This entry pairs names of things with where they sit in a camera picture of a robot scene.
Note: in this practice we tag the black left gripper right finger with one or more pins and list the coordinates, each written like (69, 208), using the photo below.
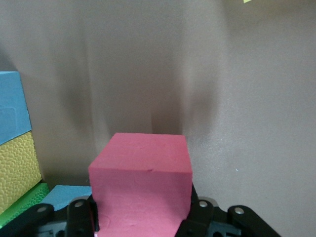
(222, 222)

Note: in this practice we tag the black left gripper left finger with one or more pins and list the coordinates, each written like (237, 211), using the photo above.
(49, 219)

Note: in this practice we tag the green foam cube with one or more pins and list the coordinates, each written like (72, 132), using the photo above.
(22, 207)

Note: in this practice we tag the blue foam cube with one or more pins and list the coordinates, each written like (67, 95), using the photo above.
(12, 106)
(66, 195)

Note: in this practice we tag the red foam cube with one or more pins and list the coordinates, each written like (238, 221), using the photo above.
(140, 177)

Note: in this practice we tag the brown table cover sheet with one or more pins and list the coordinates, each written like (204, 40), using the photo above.
(172, 61)

